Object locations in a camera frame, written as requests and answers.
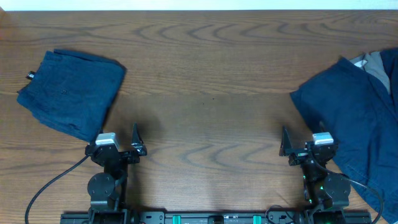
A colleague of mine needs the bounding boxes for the navy blue shorts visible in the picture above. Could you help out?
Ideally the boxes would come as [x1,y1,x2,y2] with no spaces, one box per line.
[17,49,126,142]
[290,48,397,223]

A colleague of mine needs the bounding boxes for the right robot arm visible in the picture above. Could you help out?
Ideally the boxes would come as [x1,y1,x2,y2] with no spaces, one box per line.
[279,127,351,223]

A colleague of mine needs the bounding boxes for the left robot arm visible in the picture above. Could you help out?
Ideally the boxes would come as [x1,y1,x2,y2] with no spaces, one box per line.
[85,124,147,224]

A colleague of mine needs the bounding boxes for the folded navy blue shorts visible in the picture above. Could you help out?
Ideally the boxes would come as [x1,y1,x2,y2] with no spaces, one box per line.
[17,49,126,142]

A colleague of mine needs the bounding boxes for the grey shorts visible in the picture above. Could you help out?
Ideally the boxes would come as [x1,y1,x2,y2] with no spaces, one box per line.
[350,52,391,95]

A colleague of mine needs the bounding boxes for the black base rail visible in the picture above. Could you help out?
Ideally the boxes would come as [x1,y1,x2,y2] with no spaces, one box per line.
[60,210,372,224]

